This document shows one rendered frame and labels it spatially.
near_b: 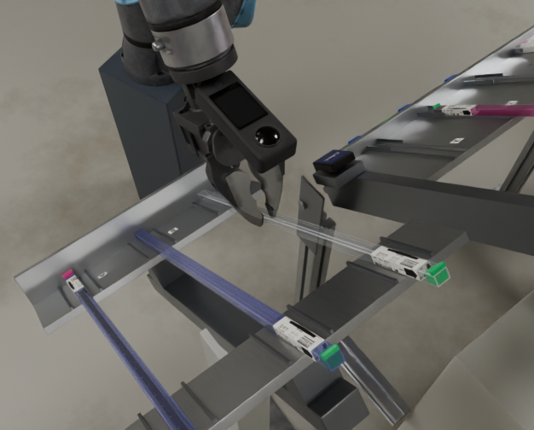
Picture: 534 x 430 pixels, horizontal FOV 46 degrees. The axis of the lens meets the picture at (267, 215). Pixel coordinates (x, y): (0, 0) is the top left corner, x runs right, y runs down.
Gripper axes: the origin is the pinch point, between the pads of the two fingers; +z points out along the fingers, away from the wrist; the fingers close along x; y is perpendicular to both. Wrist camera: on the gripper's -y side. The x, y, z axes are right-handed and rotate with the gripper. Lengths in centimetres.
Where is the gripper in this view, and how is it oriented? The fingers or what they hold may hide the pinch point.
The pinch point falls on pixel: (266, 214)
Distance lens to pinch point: 73.6
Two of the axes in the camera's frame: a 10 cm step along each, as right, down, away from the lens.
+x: -7.9, 5.2, -3.2
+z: 2.8, 7.7, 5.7
